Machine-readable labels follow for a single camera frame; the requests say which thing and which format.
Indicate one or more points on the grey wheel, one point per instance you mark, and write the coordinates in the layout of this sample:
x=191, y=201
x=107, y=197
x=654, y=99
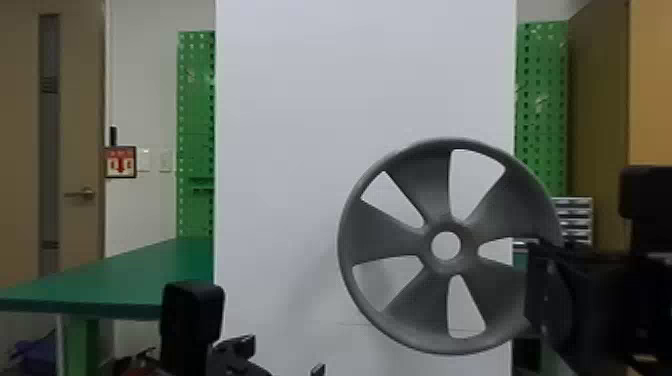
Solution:
x=414, y=181

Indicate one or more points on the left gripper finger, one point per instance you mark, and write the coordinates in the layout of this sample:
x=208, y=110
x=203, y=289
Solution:
x=233, y=359
x=317, y=370

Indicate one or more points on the brown cupboard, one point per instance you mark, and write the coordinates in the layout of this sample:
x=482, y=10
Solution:
x=604, y=105

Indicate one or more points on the brown door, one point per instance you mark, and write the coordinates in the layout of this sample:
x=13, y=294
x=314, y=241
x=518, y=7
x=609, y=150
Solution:
x=21, y=131

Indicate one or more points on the white panel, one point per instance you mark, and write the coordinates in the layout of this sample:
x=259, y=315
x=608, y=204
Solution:
x=294, y=157

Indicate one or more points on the white wall switch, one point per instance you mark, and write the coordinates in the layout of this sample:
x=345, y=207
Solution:
x=166, y=159
x=144, y=159

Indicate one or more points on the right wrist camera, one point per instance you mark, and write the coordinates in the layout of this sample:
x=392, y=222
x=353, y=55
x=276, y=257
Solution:
x=647, y=194

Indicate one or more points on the white drawer cabinet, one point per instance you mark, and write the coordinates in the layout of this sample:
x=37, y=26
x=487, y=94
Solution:
x=575, y=220

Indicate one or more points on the red wall sign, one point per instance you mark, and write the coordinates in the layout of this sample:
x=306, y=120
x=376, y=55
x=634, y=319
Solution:
x=120, y=162

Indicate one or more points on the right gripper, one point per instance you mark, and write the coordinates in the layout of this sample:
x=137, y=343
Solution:
x=624, y=315

